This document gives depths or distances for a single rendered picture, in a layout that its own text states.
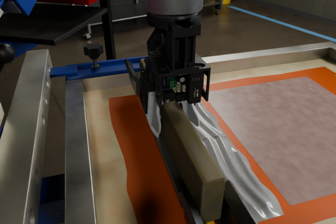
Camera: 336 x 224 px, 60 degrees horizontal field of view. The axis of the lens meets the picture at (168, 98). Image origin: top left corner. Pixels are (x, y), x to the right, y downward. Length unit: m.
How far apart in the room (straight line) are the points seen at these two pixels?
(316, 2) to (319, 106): 4.41
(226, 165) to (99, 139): 0.24
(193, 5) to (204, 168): 0.19
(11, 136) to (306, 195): 0.45
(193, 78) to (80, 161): 0.22
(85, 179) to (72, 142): 0.09
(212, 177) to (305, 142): 0.30
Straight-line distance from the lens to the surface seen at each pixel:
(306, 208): 0.49
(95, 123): 0.62
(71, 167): 0.48
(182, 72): 0.37
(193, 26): 0.35
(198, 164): 0.36
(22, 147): 0.46
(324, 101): 0.76
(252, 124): 0.62
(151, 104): 0.46
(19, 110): 0.54
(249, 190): 0.48
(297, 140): 0.61
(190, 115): 0.47
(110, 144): 0.56
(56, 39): 1.12
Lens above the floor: 1.31
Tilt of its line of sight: 32 degrees down
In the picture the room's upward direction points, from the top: straight up
